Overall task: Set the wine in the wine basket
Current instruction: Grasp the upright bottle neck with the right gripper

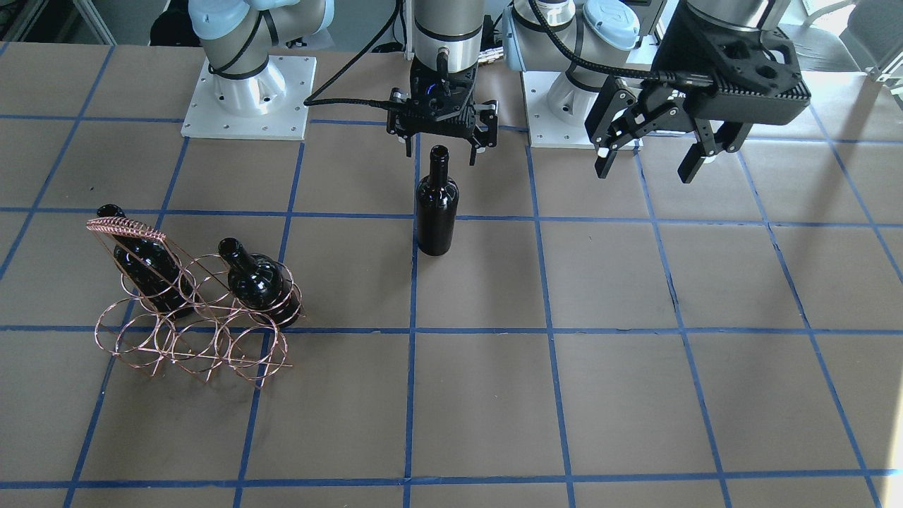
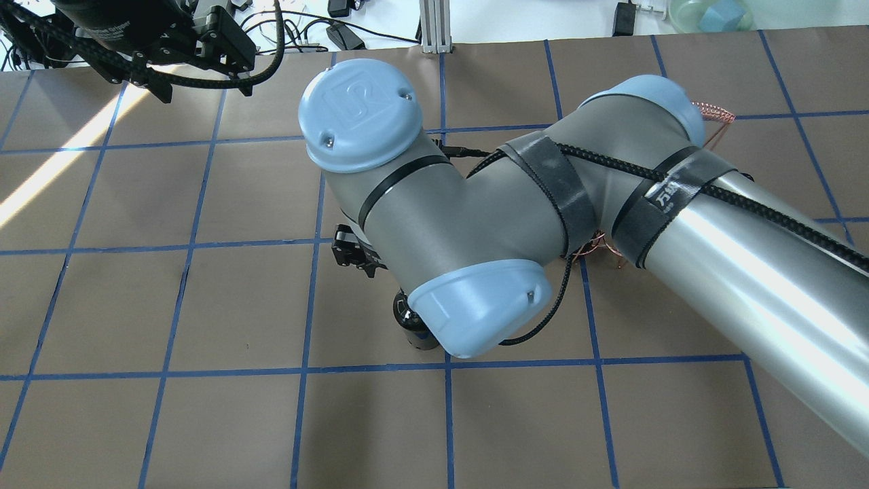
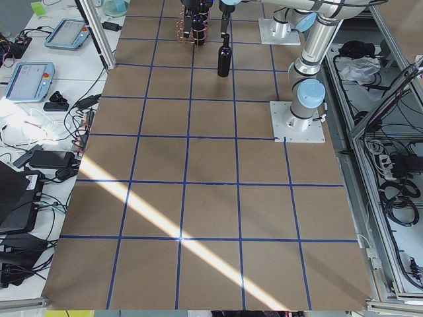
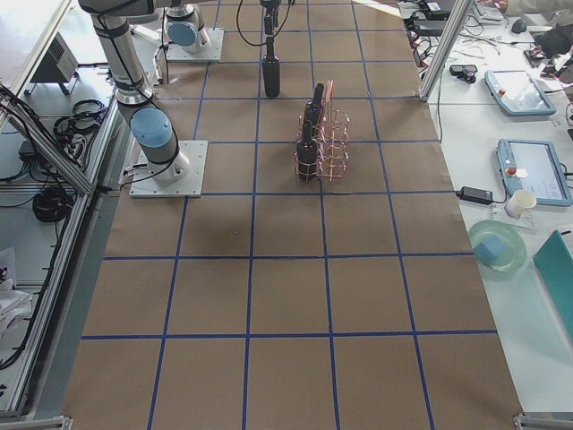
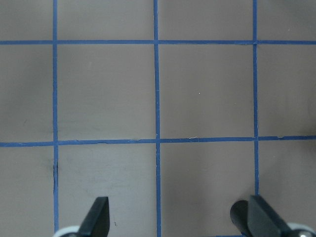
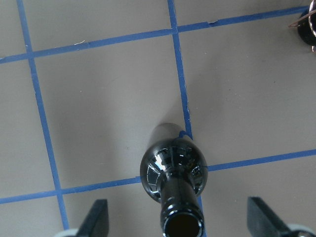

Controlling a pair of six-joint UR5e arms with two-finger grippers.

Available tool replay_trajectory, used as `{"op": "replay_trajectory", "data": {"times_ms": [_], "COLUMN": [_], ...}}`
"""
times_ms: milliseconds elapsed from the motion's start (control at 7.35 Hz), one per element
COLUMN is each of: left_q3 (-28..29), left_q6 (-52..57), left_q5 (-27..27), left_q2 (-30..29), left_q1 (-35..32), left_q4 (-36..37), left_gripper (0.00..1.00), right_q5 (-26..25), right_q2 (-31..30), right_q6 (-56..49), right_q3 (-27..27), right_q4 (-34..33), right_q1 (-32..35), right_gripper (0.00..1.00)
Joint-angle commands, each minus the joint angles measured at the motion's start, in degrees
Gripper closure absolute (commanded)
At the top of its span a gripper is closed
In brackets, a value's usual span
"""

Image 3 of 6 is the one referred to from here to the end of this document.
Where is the black power brick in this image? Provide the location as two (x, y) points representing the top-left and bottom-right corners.
(29, 150), (75, 169)

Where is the black laptop computer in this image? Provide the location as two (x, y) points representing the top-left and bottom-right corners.
(1, 162), (44, 235)

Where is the dark glass wine bottle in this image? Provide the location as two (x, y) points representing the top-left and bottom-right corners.
(217, 34), (233, 77)

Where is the black power adapter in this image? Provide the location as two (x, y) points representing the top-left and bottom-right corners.
(102, 21), (122, 32)

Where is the green box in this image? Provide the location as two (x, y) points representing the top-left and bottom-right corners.
(30, 1), (46, 17)

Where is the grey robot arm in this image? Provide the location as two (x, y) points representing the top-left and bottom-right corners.
(177, 1), (317, 46)
(273, 1), (327, 132)

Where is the copper wire wine basket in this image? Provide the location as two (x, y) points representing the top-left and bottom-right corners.
(176, 7), (209, 46)

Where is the black cable coil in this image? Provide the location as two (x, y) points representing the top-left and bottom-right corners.
(385, 194), (420, 229)

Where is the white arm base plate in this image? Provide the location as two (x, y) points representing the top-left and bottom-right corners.
(258, 18), (301, 46)
(270, 101), (325, 143)

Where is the blue teach pendant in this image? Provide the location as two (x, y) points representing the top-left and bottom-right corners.
(5, 62), (55, 102)
(44, 18), (89, 50)

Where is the white crumpled cloth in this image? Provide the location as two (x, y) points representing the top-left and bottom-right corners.
(340, 57), (381, 85)

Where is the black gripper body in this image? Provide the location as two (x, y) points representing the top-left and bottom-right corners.
(180, 0), (213, 15)

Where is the aluminium frame post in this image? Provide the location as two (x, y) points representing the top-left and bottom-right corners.
(75, 0), (116, 70)

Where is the blue teach pendant near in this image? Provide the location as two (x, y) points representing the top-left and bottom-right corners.
(5, 62), (55, 102)

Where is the blue teach pendant far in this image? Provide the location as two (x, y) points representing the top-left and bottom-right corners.
(44, 18), (89, 50)

